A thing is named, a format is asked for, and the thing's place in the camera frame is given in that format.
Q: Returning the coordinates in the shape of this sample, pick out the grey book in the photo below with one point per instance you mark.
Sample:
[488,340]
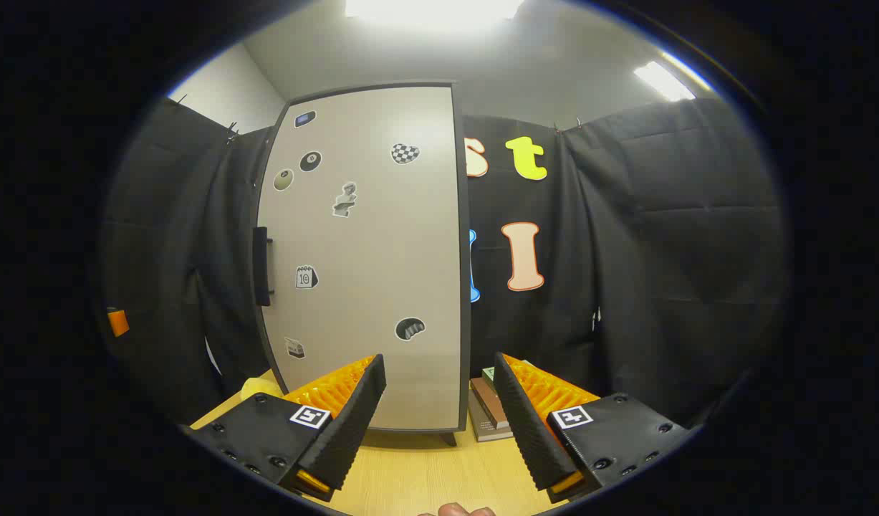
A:
[482,430]

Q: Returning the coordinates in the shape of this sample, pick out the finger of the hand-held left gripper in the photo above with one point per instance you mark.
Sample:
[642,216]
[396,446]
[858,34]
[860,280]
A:
[117,322]

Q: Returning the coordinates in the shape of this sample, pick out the narrow ceiling light panel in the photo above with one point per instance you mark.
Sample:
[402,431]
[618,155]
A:
[663,80]

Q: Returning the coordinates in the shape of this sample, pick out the black backdrop cloth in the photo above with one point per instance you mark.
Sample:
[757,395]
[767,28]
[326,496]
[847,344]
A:
[661,251]

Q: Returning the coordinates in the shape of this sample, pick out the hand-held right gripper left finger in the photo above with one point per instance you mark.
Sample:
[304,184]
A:
[353,423]

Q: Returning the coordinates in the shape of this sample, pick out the brown book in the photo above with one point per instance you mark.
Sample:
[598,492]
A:
[488,405]

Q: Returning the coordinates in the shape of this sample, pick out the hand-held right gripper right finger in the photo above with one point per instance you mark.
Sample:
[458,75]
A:
[525,423]

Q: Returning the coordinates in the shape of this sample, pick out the yellow soft toy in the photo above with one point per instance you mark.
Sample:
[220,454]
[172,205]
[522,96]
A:
[260,388]

